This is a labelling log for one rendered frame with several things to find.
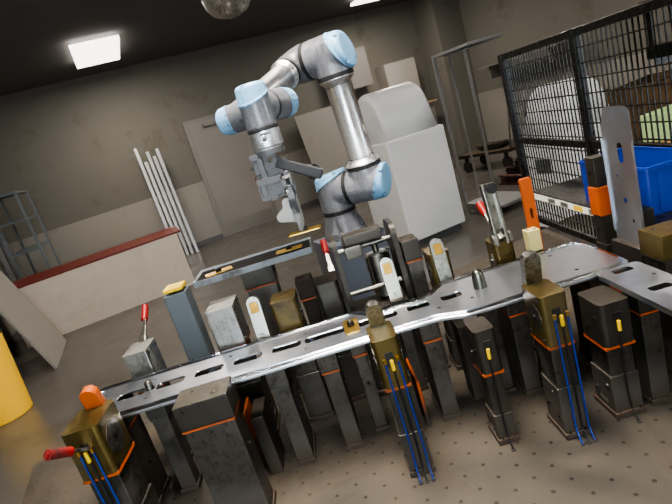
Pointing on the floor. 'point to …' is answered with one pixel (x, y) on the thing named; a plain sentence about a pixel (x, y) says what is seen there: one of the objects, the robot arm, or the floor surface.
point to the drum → (11, 387)
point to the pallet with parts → (511, 174)
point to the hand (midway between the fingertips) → (303, 224)
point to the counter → (107, 281)
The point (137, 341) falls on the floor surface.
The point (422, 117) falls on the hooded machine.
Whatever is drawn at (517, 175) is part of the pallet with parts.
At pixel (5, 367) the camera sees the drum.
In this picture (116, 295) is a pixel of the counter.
